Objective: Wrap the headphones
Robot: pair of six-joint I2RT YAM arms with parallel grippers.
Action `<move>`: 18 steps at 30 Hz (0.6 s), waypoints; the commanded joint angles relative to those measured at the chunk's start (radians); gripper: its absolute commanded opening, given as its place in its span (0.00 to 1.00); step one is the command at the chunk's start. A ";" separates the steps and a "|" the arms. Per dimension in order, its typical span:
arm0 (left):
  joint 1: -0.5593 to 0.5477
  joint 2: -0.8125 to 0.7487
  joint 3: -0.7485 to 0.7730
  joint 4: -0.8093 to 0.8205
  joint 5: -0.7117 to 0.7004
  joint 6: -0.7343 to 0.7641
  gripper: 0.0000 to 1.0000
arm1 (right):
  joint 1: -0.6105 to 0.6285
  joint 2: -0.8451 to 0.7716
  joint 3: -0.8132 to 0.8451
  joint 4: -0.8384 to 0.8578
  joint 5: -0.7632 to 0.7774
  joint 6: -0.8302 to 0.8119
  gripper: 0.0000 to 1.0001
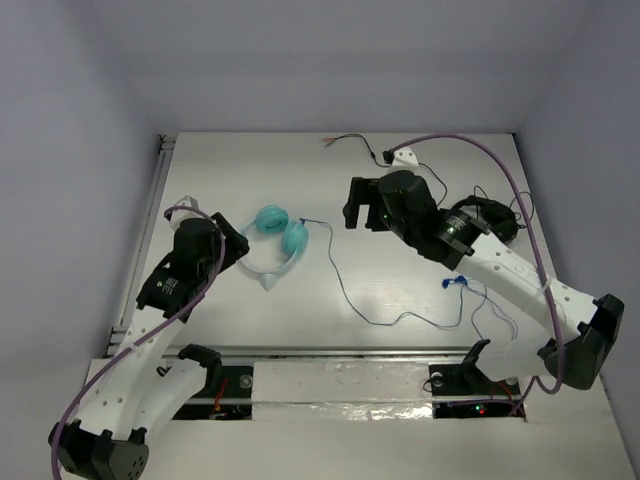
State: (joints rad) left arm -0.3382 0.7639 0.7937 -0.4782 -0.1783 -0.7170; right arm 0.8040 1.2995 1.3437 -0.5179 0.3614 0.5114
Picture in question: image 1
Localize teal cat-ear headphones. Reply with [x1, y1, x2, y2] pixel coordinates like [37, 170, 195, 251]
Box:
[238, 204, 308, 293]

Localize blue headphone cable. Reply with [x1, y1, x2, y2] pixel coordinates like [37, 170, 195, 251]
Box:
[300, 217, 489, 331]

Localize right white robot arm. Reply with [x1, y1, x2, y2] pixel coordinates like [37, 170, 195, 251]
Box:
[343, 170, 624, 393]

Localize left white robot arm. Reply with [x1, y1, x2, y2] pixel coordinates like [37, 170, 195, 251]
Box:
[48, 206, 249, 479]

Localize black headset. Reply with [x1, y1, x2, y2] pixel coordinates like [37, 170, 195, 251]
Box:
[452, 195, 519, 244]

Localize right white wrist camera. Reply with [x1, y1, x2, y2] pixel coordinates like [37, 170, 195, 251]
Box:
[383, 147, 419, 172]

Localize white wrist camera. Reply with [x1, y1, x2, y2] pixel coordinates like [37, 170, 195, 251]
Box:
[163, 195, 200, 231]
[383, 147, 419, 172]

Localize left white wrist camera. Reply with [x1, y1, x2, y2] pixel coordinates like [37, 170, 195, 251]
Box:
[163, 195, 200, 231]

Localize black headset cable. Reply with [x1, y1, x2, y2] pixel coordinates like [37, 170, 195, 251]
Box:
[322, 133, 534, 236]

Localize aluminium rail frame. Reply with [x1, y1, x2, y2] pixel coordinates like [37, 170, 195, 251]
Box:
[107, 133, 531, 421]

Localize blue earbuds with cable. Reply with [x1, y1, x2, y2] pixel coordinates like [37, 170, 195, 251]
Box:
[441, 275, 519, 340]

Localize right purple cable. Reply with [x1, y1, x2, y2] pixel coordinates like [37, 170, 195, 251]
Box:
[391, 134, 566, 394]

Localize purple cable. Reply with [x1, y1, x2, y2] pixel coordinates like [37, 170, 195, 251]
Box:
[391, 134, 566, 394]
[49, 205, 225, 479]

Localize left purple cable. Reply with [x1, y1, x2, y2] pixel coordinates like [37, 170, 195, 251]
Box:
[49, 205, 225, 479]

